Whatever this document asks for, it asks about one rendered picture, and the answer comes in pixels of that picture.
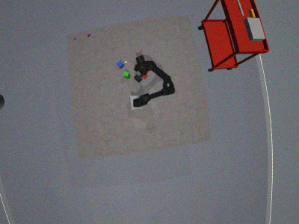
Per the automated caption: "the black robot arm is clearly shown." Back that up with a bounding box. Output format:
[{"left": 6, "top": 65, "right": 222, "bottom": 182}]
[{"left": 133, "top": 55, "right": 175, "bottom": 108}]

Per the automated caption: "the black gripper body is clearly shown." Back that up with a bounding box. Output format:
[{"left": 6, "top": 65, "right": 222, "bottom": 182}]
[{"left": 134, "top": 70, "right": 146, "bottom": 83}]

